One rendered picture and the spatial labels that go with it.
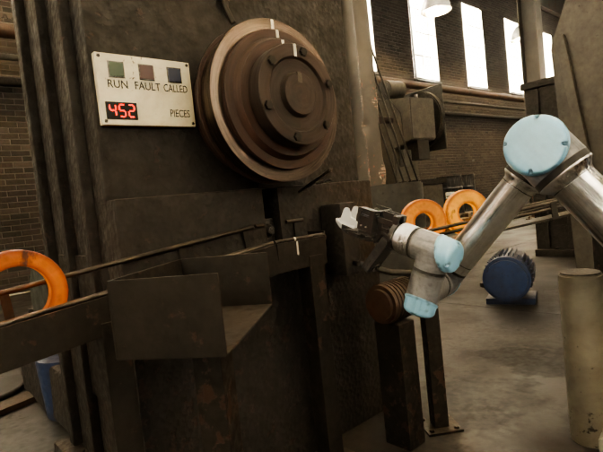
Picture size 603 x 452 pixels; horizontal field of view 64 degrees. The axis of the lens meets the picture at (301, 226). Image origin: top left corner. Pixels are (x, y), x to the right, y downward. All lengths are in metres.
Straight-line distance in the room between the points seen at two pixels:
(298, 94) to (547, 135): 0.66
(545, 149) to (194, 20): 1.02
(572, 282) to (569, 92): 2.42
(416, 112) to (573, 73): 5.71
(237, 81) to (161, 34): 0.27
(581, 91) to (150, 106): 3.09
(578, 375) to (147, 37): 1.57
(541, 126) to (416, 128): 8.34
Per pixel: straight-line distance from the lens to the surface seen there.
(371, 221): 1.19
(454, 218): 1.69
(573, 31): 3.96
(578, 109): 3.85
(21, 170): 7.38
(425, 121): 9.54
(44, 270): 1.13
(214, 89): 1.32
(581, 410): 1.74
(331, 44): 1.89
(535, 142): 1.01
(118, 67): 1.36
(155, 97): 1.39
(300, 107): 1.36
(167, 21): 1.50
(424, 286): 1.11
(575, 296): 1.63
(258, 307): 1.03
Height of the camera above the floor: 0.82
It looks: 3 degrees down
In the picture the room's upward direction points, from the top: 6 degrees counter-clockwise
